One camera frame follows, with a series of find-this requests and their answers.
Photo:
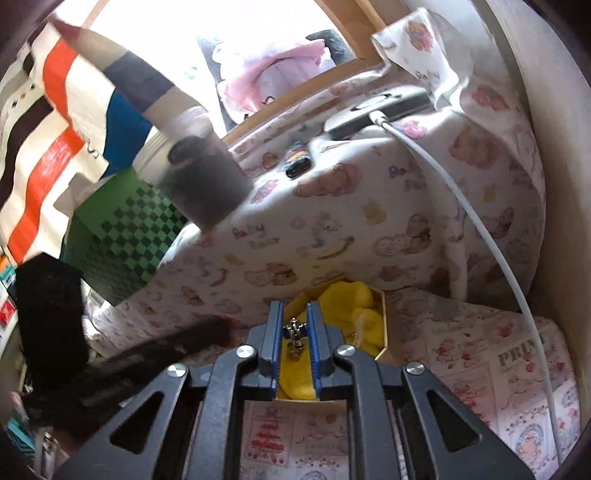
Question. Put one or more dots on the clear plastic jar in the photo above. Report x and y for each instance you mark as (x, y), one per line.
(207, 180)

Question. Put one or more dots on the silver charm jewelry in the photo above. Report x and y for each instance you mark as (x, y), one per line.
(293, 333)

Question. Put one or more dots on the white tissue paper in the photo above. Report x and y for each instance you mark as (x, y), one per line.
(76, 189)

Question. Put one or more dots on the bear heart printed cloth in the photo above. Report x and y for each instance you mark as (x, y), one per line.
(369, 221)

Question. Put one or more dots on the thin pale jewelry loop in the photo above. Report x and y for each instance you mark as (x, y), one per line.
(360, 325)

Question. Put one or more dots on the gold hexagonal box yellow cloth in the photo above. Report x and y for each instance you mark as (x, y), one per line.
(344, 300)

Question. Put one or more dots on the wooden window frame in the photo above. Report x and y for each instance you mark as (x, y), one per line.
(304, 90)

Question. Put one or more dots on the green checkered tissue box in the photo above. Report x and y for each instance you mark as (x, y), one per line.
(124, 240)

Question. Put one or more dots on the striped curtain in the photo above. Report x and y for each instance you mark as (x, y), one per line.
(55, 138)

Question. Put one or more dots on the pink cloth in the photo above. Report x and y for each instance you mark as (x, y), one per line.
(272, 69)

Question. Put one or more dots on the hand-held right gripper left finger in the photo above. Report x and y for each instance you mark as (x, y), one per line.
(276, 344)

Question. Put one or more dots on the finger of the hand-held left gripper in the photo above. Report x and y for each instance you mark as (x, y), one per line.
(175, 344)

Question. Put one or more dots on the patchwork printed tablecloth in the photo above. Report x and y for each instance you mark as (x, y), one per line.
(471, 360)

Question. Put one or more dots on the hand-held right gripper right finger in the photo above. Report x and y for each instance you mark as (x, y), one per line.
(315, 344)

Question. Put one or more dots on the grey phone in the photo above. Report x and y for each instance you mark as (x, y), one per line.
(364, 115)

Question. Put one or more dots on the white wardrobe panel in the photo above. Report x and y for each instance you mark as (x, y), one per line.
(554, 115)

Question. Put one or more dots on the blue lighter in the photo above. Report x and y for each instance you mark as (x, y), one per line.
(298, 160)

